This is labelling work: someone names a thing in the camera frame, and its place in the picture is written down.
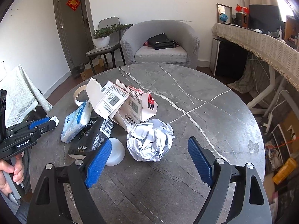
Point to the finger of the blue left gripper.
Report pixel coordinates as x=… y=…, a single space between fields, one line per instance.
x=38 y=122
x=51 y=124

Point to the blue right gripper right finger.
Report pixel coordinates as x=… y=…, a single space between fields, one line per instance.
x=201 y=161

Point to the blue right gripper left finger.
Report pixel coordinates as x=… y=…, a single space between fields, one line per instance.
x=96 y=165

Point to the white plastic lid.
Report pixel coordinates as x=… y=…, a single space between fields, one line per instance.
x=117 y=154

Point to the white paper ball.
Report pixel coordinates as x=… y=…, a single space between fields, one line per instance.
x=150 y=141

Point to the blue white tissue pack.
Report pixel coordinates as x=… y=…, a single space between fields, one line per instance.
x=76 y=121

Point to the black tissue pack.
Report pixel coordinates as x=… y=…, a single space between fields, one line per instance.
x=90 y=137

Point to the white patterned tablecloth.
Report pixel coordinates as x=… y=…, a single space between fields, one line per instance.
x=22 y=95

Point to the round grey marble table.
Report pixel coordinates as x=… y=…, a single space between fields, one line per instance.
x=168 y=191

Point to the grey cat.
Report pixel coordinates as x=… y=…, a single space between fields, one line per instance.
x=76 y=71

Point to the white torn cardboard box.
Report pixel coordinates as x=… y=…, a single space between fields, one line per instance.
x=125 y=105

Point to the yellow bottle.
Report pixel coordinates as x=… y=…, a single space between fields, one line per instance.
x=285 y=171

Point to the potted bonsai plant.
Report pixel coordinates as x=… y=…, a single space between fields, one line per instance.
x=102 y=36

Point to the grey dining chair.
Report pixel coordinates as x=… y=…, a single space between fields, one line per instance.
x=111 y=48

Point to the grey door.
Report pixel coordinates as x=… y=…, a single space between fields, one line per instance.
x=74 y=32

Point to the grey armchair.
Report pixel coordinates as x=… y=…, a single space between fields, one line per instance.
x=136 y=49

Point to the red fu door sticker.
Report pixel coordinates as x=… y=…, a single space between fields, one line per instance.
x=73 y=4

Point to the black handbag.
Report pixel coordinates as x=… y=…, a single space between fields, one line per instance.
x=161 y=41

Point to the beige fringed desk cloth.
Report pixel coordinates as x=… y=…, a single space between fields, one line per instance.
x=283 y=58

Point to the small blue globe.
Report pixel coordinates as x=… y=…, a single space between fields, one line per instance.
x=223 y=18

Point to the black computer monitor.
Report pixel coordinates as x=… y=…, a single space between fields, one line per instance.
x=264 y=17

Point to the wooden picture frame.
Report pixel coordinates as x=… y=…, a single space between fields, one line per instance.
x=224 y=9

